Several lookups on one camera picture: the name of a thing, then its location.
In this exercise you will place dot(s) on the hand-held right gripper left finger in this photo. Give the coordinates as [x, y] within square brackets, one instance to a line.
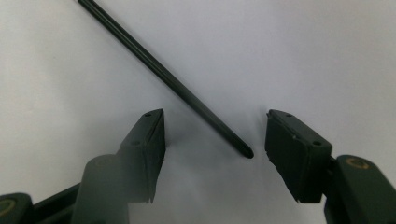
[144, 155]

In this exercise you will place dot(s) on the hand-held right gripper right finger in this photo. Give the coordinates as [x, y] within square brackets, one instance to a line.
[299, 155]

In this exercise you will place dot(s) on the thin black stick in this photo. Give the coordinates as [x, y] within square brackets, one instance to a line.
[168, 77]

